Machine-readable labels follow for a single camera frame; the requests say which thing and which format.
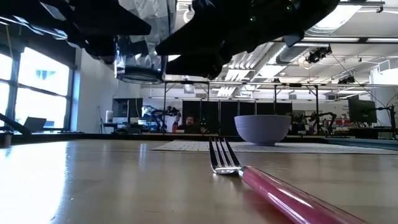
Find black partition panels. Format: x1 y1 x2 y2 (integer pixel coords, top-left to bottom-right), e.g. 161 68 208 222
181 100 294 136

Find black table edge rim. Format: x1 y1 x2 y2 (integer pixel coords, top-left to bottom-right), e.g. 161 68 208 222
12 133 327 144

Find open laptop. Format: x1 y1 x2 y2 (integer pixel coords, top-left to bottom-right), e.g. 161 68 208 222
22 116 48 133

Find pale lilac bowl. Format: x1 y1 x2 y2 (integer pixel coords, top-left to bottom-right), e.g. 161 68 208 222
234 114 292 146

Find person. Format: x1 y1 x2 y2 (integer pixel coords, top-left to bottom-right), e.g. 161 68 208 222
172 115 203 135

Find black computer monitor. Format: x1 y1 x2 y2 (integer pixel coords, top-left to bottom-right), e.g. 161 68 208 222
347 98 378 124
112 97 144 119

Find black ceiling spotlight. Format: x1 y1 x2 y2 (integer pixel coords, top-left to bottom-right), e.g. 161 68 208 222
305 46 333 65

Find beige woven placemat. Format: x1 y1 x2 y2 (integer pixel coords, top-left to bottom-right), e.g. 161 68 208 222
150 139 398 156

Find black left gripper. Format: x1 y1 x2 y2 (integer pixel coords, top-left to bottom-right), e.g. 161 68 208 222
0 0 152 65

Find black diagonal frame strut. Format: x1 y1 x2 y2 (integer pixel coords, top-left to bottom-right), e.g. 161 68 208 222
0 112 32 136

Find pink-handled metal fork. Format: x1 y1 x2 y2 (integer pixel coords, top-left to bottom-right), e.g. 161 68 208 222
208 137 368 224

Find long ceiling light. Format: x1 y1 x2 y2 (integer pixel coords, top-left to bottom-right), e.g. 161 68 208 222
300 37 398 44

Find ribbed ceiling duct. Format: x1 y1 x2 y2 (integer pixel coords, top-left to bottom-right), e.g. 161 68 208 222
274 43 331 65

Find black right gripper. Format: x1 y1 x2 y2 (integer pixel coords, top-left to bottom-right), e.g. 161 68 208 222
154 0 340 81

